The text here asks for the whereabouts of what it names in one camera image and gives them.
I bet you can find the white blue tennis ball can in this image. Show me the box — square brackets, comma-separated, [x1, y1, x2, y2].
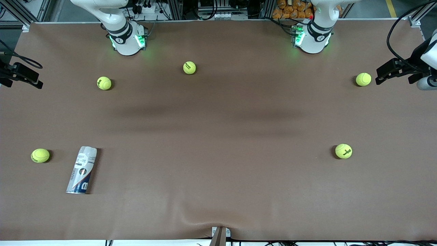
[66, 146, 98, 195]

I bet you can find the bag of orange items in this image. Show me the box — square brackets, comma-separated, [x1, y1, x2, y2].
[272, 0, 314, 20]

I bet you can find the white power strip with plugs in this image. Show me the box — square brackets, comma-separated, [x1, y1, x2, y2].
[131, 0, 161, 15]

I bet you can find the long white socket strip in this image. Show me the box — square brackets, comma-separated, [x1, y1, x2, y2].
[197, 12, 249, 20]

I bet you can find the brown table cover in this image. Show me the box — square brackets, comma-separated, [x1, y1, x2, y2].
[0, 19, 437, 241]

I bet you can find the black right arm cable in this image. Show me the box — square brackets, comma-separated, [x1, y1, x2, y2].
[0, 39, 44, 69]

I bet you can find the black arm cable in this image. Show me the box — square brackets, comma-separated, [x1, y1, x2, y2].
[386, 1, 437, 70]
[0, 39, 44, 69]

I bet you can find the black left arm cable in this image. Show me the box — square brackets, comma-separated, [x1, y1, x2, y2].
[386, 1, 437, 70]

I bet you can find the aluminium frame profile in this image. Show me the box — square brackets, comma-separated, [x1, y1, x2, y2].
[262, 0, 276, 19]
[408, 0, 437, 28]
[170, 0, 183, 20]
[0, 0, 52, 28]

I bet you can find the grey metal camera mount bracket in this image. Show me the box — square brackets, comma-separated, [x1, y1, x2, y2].
[210, 226, 231, 246]

